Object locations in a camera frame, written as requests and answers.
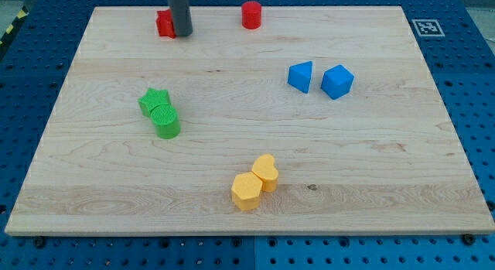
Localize red star block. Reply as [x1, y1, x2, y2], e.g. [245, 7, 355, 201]
[155, 9, 176, 39]

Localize yellow hexagon block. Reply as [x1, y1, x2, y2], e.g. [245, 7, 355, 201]
[231, 172, 263, 211]

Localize blue triangular prism block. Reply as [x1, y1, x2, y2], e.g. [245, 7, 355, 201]
[287, 61, 312, 94]

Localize green cylinder block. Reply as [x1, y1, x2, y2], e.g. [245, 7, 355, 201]
[150, 104, 181, 139]

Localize green star block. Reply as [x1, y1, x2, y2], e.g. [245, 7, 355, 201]
[138, 88, 171, 118]

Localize red cylinder block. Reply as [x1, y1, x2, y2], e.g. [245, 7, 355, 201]
[241, 1, 262, 29]

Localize light wooden board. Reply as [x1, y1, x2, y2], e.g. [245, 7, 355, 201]
[5, 6, 494, 237]

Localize blue cube block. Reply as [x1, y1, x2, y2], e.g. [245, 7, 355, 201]
[320, 64, 354, 100]

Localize white fiducial marker tag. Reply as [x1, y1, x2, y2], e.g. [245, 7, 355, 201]
[412, 19, 445, 37]

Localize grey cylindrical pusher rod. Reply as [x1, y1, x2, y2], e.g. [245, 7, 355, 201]
[167, 0, 193, 37]

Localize yellow heart block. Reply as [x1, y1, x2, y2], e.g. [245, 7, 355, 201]
[251, 153, 279, 192]

